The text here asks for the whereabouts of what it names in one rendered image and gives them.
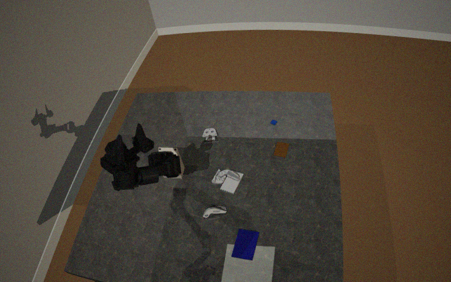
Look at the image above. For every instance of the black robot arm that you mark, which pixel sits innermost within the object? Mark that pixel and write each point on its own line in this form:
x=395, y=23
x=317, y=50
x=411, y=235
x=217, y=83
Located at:
x=160, y=164

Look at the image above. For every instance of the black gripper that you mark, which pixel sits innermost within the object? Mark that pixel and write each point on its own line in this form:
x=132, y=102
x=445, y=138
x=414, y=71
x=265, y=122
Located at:
x=122, y=161

